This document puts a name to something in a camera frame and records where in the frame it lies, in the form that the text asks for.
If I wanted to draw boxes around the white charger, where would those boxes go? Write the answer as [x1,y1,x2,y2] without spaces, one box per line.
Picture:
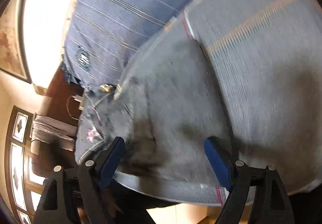
[73,95,85,111]

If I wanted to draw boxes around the brown headboard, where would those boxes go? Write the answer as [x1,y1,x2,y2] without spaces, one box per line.
[46,66,86,127]

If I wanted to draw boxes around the white cable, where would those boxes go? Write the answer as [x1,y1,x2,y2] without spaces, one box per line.
[66,95,83,121]

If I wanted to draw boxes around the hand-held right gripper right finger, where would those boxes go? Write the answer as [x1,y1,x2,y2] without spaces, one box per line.
[204,136,295,224]

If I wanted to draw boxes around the grey towel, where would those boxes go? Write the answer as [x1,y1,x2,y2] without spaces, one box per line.
[30,114,76,151]

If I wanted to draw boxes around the blue plaid folded duvet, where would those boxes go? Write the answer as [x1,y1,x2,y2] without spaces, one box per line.
[62,0,249,88]

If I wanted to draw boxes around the grey star print pillow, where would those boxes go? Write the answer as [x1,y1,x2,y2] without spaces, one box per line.
[75,83,134,164]

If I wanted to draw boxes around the wooden glass pane door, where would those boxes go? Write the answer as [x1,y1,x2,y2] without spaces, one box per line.
[5,106,48,224]

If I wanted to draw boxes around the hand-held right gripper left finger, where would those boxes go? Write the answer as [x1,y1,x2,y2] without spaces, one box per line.
[34,136,125,224]

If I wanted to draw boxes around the person's dark clothing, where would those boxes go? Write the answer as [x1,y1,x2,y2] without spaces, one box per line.
[103,179,182,224]

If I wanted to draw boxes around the framed wall picture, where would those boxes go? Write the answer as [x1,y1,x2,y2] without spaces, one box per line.
[0,0,32,84]

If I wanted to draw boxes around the grey denim pants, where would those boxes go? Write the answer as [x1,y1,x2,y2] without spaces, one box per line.
[111,33,242,189]

